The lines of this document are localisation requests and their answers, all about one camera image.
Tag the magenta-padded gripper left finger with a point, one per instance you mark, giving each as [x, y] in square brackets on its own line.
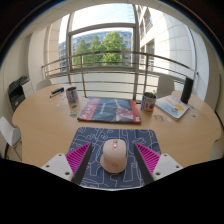
[58, 165]

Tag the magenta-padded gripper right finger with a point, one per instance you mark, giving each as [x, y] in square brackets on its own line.
[166, 164]

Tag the white computer mouse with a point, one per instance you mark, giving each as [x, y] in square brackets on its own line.
[114, 156]

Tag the dark blue patterned mouse pad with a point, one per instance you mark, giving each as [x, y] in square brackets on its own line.
[90, 136]

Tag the open white booklet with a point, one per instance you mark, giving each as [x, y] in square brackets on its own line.
[172, 106]

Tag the white chair with wooden legs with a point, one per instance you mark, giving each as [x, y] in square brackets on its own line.
[9, 133]

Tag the dark blue stapler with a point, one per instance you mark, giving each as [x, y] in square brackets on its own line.
[57, 91]

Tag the red and blue magazine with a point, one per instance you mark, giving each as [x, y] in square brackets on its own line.
[110, 110]

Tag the black cylindrical speaker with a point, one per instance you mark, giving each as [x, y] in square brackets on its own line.
[187, 90]

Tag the black printer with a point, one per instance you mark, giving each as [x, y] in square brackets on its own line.
[17, 91]

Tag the metal balcony railing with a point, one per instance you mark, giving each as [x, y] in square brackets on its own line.
[113, 52]

